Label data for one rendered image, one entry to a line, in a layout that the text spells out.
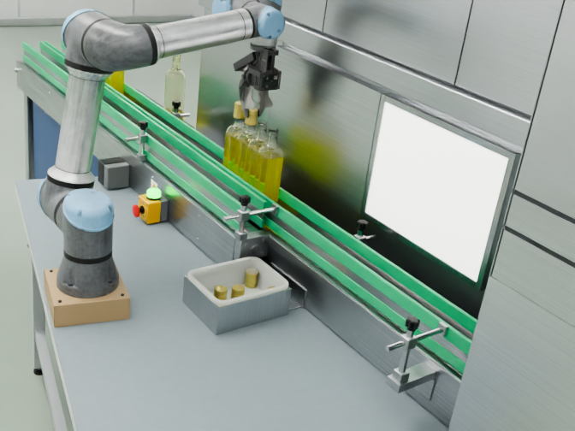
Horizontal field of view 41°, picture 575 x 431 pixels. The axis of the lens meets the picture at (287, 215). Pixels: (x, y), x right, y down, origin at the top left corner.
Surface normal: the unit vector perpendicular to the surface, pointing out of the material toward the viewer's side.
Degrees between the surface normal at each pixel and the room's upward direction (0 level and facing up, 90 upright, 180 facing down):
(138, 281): 0
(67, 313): 90
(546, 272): 90
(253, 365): 0
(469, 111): 90
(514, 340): 90
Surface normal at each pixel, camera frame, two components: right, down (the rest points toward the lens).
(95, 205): 0.19, -0.84
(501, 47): -0.81, 0.16
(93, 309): 0.39, 0.44
